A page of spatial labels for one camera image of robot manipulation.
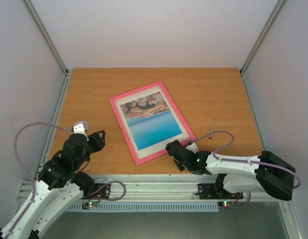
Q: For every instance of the right controller board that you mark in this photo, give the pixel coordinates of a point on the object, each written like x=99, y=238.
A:
x=226, y=204

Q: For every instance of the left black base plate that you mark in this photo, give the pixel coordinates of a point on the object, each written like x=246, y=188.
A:
x=104, y=193

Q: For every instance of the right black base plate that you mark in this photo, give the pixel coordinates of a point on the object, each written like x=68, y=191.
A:
x=206, y=191

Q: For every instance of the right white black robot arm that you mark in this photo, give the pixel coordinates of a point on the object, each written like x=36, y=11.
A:
x=264, y=173

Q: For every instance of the pink photo frame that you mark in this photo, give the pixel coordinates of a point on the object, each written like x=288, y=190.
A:
x=143, y=156

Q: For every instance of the grey slotted cable duct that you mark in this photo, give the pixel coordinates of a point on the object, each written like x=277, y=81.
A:
x=136, y=207

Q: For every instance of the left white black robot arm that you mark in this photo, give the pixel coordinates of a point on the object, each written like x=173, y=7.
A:
x=58, y=186

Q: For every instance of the left controller board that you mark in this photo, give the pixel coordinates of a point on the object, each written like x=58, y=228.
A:
x=89, y=205

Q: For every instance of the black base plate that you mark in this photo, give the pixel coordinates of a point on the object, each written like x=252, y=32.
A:
x=104, y=193
x=206, y=191

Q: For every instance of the right aluminium corner post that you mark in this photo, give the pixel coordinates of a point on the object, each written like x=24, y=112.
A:
x=263, y=34

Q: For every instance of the controller board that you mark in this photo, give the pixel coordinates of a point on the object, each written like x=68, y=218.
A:
x=226, y=204
x=89, y=205

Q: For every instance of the aluminium front rail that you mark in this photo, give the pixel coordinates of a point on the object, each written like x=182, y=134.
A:
x=158, y=187

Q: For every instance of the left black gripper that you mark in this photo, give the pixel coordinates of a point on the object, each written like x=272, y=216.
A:
x=99, y=143

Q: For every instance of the beach landscape photo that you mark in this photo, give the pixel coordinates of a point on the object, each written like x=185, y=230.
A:
x=150, y=119

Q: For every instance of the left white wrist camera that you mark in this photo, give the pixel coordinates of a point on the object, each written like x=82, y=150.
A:
x=81, y=127

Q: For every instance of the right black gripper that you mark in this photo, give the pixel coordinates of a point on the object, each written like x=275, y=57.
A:
x=174, y=150

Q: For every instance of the left aluminium corner post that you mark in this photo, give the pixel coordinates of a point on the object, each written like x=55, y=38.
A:
x=34, y=14

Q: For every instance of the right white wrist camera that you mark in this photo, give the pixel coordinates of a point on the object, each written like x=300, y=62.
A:
x=192, y=146

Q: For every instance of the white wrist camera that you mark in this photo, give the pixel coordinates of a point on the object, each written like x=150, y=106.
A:
x=81, y=127
x=192, y=146

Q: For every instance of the aluminium corner post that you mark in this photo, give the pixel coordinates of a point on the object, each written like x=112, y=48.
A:
x=263, y=34
x=34, y=14

